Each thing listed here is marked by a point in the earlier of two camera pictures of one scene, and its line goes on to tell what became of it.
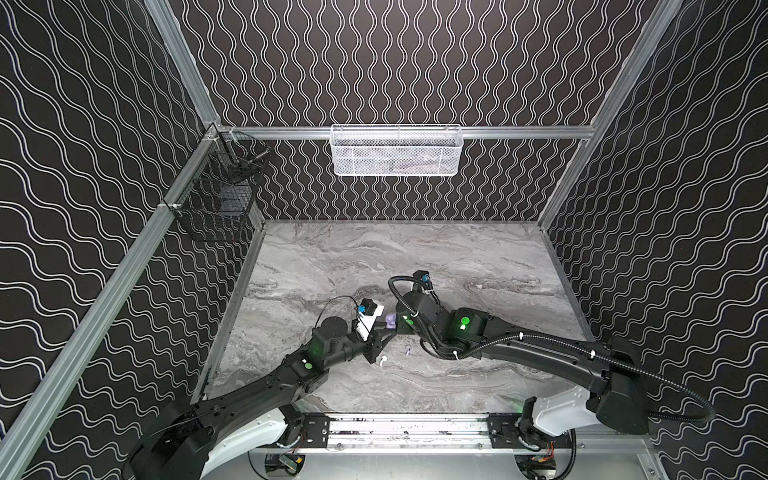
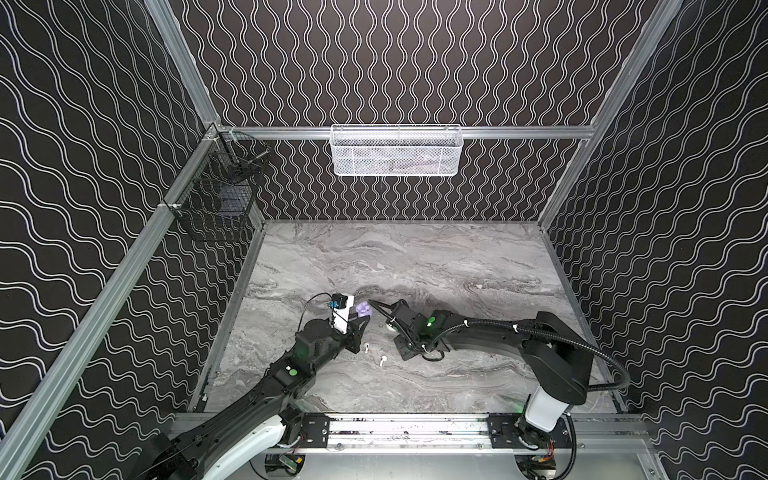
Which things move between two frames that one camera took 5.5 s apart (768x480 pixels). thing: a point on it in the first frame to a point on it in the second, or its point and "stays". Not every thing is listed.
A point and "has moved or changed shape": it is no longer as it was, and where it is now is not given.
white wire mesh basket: (396, 150) stays
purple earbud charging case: (391, 321) has moved or changed shape
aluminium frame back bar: (472, 133) stays
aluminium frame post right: (652, 36) stays
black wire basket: (217, 200) stays
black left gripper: (372, 344) to (355, 332)
